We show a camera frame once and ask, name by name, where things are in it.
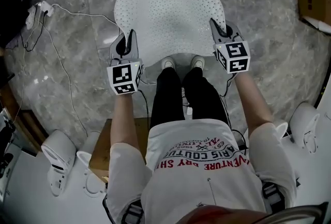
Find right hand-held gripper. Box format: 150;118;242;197
208;18;251;74

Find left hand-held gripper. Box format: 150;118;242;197
106;28;144;95

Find white dotted bath mat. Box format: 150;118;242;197
113;0;228;65

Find person's left forearm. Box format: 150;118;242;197
110;92;142;147

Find person's right forearm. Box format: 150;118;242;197
234;71;275;136

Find person's right white shoe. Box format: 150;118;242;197
190;55;206;70

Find person's white shoe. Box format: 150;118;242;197
161;56;176;70
190;55;206;70

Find person's left white shoe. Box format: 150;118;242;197
161;56;176;70

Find person's black trousers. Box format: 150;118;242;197
149;67;230;130

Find light wooden step board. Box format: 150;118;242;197
88;117;156;183

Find black bag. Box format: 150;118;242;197
0;0;31;48

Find person's white printed t-shirt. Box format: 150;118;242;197
106;118;298;221

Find white display platform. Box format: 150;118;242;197
0;150;111;224
281;103;331;218

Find white power cable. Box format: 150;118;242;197
51;3;122;35

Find white power strip with cable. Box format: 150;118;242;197
38;20;90;139

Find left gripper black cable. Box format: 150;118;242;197
138;89;151;131

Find black power cable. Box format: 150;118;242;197
20;12;48;53

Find person's left harness strap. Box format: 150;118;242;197
121;199;145;224

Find person's harness strap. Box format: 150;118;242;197
121;199;145;224
261;181;285;214

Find person's right harness strap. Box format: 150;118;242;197
261;181;285;214

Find grey head mount rim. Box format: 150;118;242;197
252;201;329;224

